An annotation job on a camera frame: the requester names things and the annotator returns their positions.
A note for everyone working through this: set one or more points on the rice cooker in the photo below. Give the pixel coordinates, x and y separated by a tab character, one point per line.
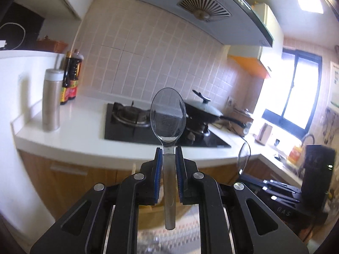
245	118

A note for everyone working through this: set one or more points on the steel thermos bottle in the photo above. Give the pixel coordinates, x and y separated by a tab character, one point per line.
51	99

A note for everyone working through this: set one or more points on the black frying pan with lid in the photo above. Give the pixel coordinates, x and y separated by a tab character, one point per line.
203	112

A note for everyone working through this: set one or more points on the range hood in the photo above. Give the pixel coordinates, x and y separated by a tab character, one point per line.
231	22

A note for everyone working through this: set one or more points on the clear plastic spoon grey handle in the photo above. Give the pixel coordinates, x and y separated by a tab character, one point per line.
168	121

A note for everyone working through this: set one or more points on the soy sauce bottle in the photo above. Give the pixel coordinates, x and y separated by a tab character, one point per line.
71	67

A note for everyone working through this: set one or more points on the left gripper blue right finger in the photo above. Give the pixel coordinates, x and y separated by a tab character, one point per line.
180	164

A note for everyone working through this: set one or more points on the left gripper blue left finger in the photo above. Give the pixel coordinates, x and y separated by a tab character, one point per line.
157	173

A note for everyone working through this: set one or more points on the striped woven table mat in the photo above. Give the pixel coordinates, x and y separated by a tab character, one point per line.
153	237

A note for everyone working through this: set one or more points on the fingers of the right gripper seen aside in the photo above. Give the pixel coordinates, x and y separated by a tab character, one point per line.
271	187

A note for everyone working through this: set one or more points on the wooden cabinet drawer front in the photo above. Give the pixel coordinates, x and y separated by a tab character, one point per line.
60	185

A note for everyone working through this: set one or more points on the orange wall cabinet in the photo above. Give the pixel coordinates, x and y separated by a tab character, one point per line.
252	59

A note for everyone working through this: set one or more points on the white electric kettle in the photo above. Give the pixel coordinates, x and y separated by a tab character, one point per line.
264	134

